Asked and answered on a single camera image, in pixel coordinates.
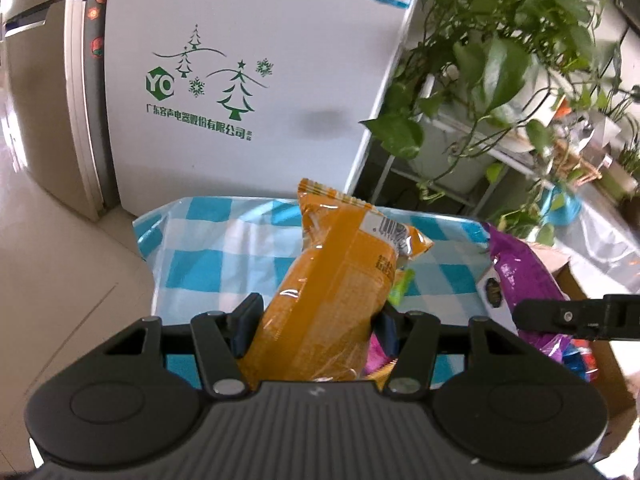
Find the blue plastic pot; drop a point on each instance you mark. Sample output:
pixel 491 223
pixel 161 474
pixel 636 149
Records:
pixel 562 207

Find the blue snack packet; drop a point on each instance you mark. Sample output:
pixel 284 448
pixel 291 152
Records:
pixel 582 362

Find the clear plastic sheet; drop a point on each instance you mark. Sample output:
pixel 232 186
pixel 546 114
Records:
pixel 605 240

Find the white refrigerator with green print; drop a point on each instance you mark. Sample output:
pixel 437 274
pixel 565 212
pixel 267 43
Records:
pixel 275 35

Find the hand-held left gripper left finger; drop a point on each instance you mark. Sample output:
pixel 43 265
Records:
pixel 245 325

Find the white plant rack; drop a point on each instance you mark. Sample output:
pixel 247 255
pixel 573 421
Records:
pixel 500 157

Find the purple snack packet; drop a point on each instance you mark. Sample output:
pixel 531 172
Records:
pixel 520 270

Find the small white flower pot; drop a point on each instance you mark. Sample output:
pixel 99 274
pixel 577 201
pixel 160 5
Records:
pixel 620 180

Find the green snack packet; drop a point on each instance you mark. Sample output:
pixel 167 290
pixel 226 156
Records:
pixel 400 285

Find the blue checkered tablecloth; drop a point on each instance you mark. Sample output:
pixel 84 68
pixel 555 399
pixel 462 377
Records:
pixel 210 240

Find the white cardboard box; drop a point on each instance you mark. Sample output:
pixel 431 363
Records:
pixel 610 385

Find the green pothos plant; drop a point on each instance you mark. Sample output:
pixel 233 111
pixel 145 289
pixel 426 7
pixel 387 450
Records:
pixel 495 65

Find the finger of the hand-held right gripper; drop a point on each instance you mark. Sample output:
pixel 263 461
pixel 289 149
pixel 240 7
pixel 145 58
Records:
pixel 565 316

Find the orange snack packet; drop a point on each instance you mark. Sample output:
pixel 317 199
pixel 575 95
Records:
pixel 325 310

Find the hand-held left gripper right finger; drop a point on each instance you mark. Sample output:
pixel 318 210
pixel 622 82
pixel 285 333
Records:
pixel 387 330

